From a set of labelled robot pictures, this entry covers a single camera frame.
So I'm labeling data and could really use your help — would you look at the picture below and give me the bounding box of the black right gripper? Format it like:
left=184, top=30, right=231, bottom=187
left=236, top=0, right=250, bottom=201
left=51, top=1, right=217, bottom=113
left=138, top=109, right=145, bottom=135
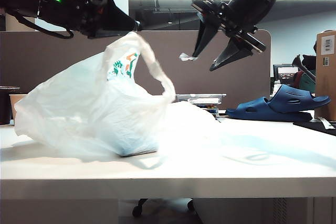
left=191, top=0, right=259, bottom=72

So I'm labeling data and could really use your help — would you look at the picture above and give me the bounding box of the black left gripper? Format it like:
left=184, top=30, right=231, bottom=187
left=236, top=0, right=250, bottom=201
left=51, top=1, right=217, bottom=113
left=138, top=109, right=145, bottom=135
left=73, top=0, right=142, bottom=39

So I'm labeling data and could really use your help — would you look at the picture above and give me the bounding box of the white translucent plastic shopping bag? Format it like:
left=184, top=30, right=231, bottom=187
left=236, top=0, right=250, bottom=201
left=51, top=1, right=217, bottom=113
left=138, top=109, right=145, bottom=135
left=14, top=31, right=224, bottom=163

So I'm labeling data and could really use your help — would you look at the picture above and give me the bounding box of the white tape scrap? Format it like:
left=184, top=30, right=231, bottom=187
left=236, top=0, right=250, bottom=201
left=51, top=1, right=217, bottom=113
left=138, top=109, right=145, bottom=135
left=179, top=52, right=198, bottom=62

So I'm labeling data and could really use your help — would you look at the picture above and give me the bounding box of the brown desk divider panel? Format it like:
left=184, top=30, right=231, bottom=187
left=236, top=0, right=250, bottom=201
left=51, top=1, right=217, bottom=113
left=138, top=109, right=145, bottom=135
left=0, top=30, right=271, bottom=111

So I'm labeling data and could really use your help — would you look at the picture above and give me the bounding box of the black desk monitor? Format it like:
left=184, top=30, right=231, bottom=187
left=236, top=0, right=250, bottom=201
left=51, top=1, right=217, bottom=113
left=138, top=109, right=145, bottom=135
left=272, top=63, right=300, bottom=88

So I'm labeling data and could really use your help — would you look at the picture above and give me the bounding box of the dark blue rubber slipper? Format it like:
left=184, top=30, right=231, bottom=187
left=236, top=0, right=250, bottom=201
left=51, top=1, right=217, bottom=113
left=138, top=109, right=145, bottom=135
left=267, top=84, right=331, bottom=114
left=225, top=97, right=313, bottom=123

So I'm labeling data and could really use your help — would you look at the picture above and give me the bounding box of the grey metal bar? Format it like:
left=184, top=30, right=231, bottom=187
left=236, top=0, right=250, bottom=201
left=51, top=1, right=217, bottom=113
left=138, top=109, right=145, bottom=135
left=292, top=55, right=317, bottom=80

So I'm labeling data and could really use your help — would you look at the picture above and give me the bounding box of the person in green top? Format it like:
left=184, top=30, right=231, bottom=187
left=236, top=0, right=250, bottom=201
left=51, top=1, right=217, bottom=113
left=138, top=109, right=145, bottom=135
left=293, top=40, right=318, bottom=99

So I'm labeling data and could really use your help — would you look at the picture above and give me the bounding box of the brown cardboard box with labels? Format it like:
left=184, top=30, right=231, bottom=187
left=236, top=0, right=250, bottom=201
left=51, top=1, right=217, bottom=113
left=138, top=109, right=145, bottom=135
left=314, top=30, right=336, bottom=121

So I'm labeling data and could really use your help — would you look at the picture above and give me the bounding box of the black desk mat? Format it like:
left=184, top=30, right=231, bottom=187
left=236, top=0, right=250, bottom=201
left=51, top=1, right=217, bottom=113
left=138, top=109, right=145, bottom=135
left=293, top=120, right=336, bottom=137

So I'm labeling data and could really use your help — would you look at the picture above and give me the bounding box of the brown paper cup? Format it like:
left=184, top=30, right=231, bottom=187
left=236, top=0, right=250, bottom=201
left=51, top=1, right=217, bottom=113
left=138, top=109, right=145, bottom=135
left=9, top=93, right=28, bottom=120

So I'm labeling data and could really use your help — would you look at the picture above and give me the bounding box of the white wrapped strip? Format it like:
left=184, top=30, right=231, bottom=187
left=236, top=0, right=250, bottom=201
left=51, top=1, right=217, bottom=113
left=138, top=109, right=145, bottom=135
left=318, top=118, right=336, bottom=130

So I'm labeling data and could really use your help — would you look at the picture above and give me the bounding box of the black lidded cup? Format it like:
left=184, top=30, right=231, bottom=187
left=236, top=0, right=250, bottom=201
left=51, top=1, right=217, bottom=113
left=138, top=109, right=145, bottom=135
left=0, top=86, right=21, bottom=125

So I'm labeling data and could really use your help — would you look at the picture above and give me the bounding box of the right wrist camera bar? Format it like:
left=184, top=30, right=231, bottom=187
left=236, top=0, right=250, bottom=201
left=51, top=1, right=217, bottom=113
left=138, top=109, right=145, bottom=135
left=226, top=28, right=267, bottom=54

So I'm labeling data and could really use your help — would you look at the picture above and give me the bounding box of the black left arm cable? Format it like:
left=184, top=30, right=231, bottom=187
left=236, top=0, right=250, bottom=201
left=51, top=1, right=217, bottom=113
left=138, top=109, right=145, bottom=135
left=10, top=10, right=75, bottom=40

